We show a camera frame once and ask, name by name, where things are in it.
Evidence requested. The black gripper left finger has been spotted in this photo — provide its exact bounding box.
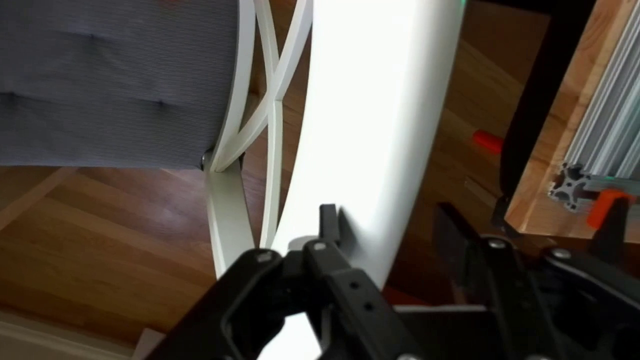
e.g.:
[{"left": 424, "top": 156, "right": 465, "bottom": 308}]
[{"left": 146, "top": 202, "right": 427, "bottom": 360}]

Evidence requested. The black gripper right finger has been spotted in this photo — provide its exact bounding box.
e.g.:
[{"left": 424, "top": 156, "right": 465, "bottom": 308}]
[{"left": 431, "top": 199, "right": 640, "bottom": 360}]

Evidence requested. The white wooden cross-back chair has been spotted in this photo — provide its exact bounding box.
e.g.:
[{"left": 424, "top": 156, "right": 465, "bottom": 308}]
[{"left": 202, "top": 0, "right": 469, "bottom": 360}]

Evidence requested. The orange clamp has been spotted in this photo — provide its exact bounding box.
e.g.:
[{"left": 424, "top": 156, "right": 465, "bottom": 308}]
[{"left": 584, "top": 185, "right": 631, "bottom": 232}]

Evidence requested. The red plastic piece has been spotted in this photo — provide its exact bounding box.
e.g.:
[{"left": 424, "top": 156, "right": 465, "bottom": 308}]
[{"left": 472, "top": 127, "right": 503, "bottom": 157}]

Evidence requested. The robot stand with aluminium rails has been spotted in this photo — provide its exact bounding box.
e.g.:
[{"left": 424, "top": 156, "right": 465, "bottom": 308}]
[{"left": 498, "top": 0, "right": 640, "bottom": 242}]

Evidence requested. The grey seat cushion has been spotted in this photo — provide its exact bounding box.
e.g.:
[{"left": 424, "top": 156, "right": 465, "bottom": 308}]
[{"left": 0, "top": 0, "right": 241, "bottom": 169}]

